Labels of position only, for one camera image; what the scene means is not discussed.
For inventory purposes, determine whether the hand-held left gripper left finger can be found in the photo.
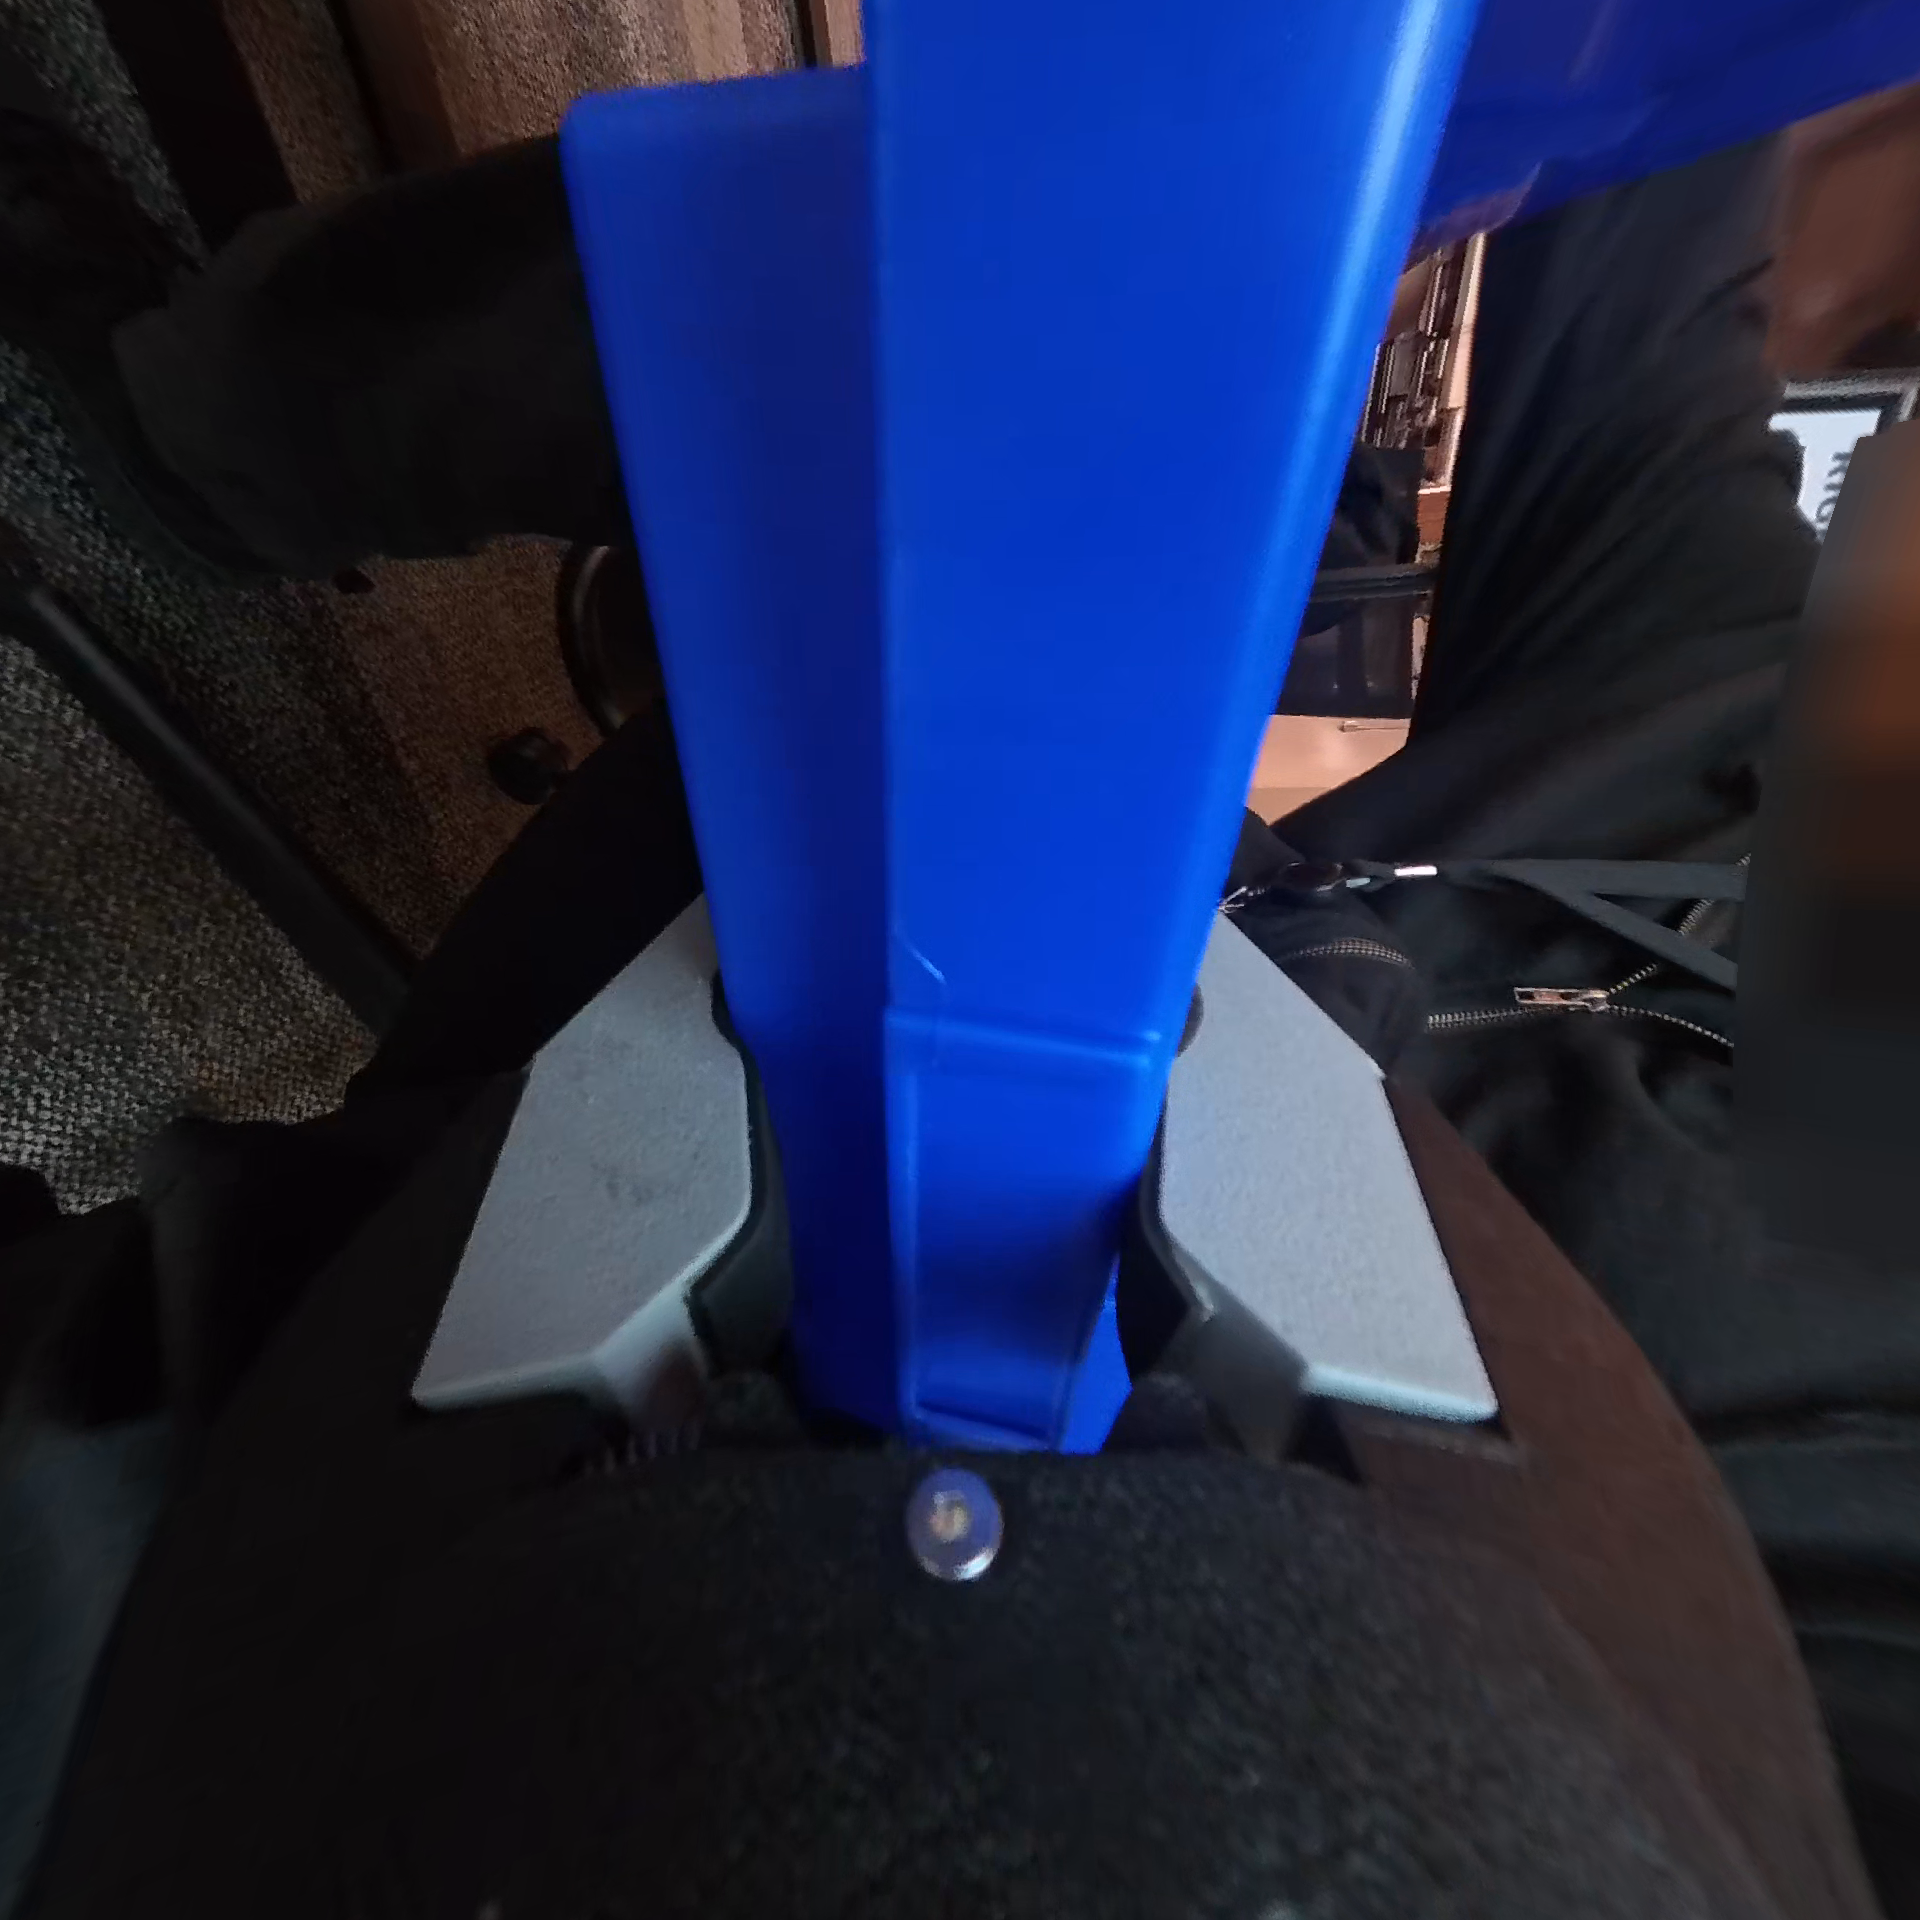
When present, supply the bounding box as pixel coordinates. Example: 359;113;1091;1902
408;897;799;1413

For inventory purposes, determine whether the black table frame bar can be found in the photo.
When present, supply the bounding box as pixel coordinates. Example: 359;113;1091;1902
0;569;413;1022

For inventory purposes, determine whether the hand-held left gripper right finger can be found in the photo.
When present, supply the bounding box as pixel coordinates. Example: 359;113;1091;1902
1121;915;1501;1470

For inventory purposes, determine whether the blue plastic bin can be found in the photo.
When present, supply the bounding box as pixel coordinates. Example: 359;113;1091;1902
557;0;1920;1460

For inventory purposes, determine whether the black office chair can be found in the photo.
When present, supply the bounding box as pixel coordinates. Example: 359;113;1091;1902
112;141;663;811

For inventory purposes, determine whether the person's black jacket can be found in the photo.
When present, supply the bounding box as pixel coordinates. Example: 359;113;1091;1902
1230;721;1920;1847

